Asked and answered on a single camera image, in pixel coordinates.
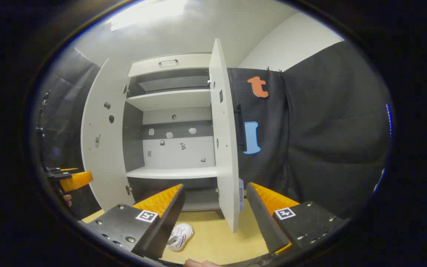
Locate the white cabinet shelf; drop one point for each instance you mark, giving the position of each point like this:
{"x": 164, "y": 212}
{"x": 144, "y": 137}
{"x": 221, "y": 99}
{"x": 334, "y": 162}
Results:
{"x": 172, "y": 172}
{"x": 169, "y": 99}

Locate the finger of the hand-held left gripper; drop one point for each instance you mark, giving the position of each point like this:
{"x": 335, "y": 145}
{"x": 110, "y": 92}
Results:
{"x": 78, "y": 180}

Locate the white shoe cabinet door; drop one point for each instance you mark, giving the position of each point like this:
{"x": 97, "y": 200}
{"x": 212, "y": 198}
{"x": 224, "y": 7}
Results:
{"x": 102, "y": 155}
{"x": 222, "y": 148}

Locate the white canvas shoe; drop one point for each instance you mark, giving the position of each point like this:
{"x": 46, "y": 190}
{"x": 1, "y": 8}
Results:
{"x": 180, "y": 237}

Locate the white shoe cabinet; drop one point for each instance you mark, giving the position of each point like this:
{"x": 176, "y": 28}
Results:
{"x": 176, "y": 152}

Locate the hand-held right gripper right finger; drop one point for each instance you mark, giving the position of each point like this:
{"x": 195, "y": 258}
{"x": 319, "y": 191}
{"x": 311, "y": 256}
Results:
{"x": 261, "y": 218}

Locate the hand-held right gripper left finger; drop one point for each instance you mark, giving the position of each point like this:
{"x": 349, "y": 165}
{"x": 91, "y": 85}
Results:
{"x": 169, "y": 222}

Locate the white cabinet drawer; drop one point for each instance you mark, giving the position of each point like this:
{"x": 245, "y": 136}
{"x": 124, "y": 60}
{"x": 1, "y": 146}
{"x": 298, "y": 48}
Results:
{"x": 187, "y": 65}

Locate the black backdrop cloth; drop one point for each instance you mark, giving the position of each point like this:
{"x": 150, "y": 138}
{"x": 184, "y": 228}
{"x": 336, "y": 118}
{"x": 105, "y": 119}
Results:
{"x": 328, "y": 129}

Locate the white labelled box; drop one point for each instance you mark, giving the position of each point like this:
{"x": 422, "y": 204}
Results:
{"x": 241, "y": 194}

